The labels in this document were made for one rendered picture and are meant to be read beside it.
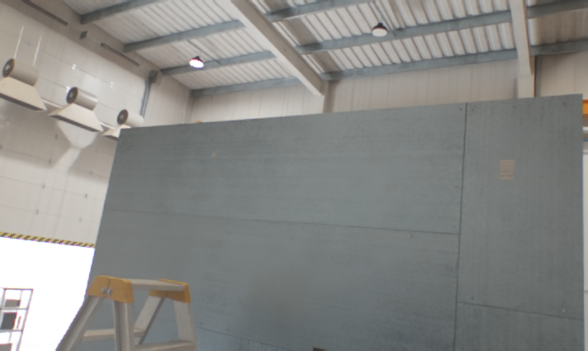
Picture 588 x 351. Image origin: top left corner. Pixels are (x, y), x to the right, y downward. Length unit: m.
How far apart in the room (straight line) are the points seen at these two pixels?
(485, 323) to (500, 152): 0.64
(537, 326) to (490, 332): 0.15
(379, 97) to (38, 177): 8.57
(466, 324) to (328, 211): 0.73
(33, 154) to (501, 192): 11.06
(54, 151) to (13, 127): 1.06
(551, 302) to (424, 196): 0.57
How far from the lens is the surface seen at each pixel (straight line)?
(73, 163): 12.54
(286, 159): 2.24
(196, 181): 2.57
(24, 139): 11.94
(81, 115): 11.81
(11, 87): 11.08
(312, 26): 10.90
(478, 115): 1.99
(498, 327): 1.85
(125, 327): 1.73
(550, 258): 1.84
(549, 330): 1.84
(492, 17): 10.28
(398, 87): 11.92
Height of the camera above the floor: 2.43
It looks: 12 degrees up
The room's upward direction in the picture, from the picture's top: 8 degrees clockwise
